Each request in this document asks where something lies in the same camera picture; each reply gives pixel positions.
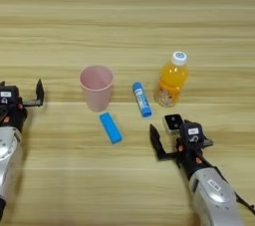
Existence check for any pink plastic cup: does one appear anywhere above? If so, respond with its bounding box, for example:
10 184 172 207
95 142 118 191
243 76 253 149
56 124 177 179
79 65 115 113

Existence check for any black labelled box left gripper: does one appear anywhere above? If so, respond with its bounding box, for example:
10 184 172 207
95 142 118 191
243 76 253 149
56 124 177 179
0 85 20 105

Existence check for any black labelled box right gripper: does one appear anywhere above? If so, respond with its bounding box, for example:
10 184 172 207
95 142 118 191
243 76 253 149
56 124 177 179
179 121 204 144

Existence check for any small black white cube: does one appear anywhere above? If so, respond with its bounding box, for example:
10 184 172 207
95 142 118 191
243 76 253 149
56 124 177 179
161 113 185 135

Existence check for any orange juice bottle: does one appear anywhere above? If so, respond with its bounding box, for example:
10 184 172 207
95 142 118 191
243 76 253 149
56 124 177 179
153 51 189 109

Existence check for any black labelled box gripper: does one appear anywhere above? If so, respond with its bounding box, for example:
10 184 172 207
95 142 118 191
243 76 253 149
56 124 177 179
179 121 204 144
0 85 20 105

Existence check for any blue glue stick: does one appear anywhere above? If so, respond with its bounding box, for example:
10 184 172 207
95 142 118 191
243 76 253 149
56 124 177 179
131 82 152 118

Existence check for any blue rectangular eraser block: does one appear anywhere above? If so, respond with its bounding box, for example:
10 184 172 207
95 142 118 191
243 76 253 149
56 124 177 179
99 112 124 145

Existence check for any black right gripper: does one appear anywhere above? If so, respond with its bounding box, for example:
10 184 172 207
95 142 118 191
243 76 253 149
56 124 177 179
148 118 214 180

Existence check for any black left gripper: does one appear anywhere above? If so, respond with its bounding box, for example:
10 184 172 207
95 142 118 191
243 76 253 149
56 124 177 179
0 79 45 133

